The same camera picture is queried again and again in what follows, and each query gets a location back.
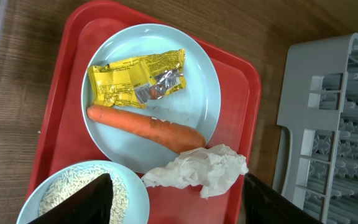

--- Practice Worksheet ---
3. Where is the light blue plate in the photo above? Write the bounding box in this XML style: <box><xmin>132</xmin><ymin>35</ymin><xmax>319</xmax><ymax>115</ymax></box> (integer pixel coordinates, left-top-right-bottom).
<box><xmin>81</xmin><ymin>24</ymin><xmax>221</xmax><ymax>174</ymax></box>

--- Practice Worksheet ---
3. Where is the white tissue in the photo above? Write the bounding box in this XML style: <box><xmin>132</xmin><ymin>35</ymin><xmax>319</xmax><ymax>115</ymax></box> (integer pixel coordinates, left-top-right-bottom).
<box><xmin>141</xmin><ymin>144</ymin><xmax>249</xmax><ymax>198</ymax></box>

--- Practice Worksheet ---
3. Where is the orange carrot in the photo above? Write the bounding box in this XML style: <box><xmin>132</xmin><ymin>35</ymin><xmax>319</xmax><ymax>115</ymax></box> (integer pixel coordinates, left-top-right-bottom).
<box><xmin>86</xmin><ymin>105</ymin><xmax>206</xmax><ymax>154</ymax></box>

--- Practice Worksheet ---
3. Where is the light blue bowl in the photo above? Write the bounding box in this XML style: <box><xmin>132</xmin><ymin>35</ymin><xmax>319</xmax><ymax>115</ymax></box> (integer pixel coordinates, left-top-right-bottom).
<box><xmin>17</xmin><ymin>160</ymin><xmax>150</xmax><ymax>223</ymax></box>

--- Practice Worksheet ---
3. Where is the grey dishwasher rack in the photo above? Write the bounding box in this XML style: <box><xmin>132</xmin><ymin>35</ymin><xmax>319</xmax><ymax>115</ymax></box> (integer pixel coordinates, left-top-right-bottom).
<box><xmin>273</xmin><ymin>33</ymin><xmax>358</xmax><ymax>223</ymax></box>

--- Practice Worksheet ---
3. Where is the yellow snack wrapper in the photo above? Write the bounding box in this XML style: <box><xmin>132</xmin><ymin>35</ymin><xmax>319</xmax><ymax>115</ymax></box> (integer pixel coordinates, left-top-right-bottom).
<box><xmin>87</xmin><ymin>49</ymin><xmax>186</xmax><ymax>109</ymax></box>

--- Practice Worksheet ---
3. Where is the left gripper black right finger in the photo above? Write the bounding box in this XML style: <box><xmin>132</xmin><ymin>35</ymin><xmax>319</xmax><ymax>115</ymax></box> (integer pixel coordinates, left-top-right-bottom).
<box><xmin>243</xmin><ymin>173</ymin><xmax>321</xmax><ymax>224</ymax></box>

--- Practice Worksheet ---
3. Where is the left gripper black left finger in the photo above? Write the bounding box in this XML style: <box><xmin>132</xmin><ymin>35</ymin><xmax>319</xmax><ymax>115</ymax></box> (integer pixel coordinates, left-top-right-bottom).
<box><xmin>29</xmin><ymin>174</ymin><xmax>114</xmax><ymax>224</ymax></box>

